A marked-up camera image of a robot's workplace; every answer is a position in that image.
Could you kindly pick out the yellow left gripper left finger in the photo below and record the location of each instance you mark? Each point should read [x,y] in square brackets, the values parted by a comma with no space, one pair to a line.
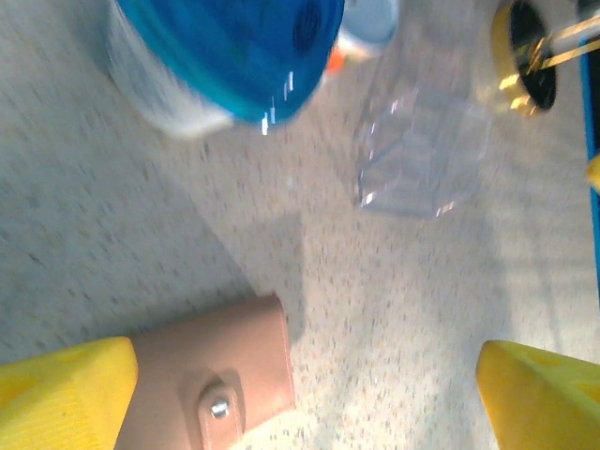
[61,398]

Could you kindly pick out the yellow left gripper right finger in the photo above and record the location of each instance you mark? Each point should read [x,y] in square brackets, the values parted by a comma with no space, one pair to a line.
[544,403]

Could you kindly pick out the small white orange can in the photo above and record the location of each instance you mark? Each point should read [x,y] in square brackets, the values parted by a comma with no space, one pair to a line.
[365,23]

